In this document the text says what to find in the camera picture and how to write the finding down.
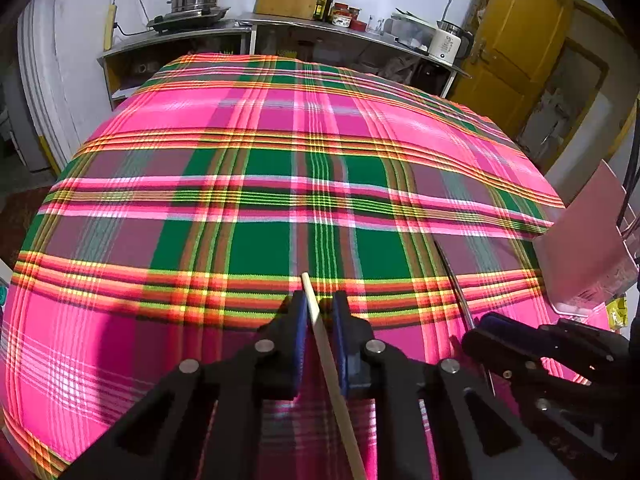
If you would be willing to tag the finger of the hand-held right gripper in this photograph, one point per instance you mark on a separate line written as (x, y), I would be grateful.
(505, 325)
(487, 352)

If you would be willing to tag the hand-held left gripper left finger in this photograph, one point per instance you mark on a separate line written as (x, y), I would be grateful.
(300, 340)

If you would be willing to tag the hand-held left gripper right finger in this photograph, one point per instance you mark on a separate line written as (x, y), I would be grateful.
(342, 345)

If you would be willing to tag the wooden chopstick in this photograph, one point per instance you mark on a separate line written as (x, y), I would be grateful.
(327, 360)

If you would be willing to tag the black chopstick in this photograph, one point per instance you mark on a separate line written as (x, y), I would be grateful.
(457, 290)

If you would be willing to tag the pink utensil holder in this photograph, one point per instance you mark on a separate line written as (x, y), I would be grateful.
(585, 240)

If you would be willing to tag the yellow packet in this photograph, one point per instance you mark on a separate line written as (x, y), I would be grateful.
(617, 314)

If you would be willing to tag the pink plaid tablecloth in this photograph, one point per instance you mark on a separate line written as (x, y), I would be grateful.
(250, 185)

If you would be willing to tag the white electric kettle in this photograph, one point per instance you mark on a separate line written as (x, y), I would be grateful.
(445, 45)

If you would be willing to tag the yellow wooden door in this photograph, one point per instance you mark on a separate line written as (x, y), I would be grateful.
(510, 35)

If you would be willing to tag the white plastic container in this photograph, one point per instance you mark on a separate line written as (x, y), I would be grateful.
(410, 32)

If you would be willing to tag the metal kitchen counter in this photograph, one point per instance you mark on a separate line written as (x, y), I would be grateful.
(300, 25)

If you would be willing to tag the red round container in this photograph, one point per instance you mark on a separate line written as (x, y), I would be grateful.
(358, 24)

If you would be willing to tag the clear drinking glass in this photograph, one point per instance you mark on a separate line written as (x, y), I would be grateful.
(374, 25)

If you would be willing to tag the white red printed jar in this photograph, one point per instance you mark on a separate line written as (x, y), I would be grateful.
(340, 21)

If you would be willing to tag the green oil bottle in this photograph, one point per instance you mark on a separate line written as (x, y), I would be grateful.
(319, 5)

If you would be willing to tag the dark sauce bottle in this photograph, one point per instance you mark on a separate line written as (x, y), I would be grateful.
(329, 5)

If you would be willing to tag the black induction cooker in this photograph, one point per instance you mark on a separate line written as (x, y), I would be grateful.
(185, 21)

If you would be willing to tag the yellowed power strip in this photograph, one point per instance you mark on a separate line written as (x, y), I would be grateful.
(109, 25)

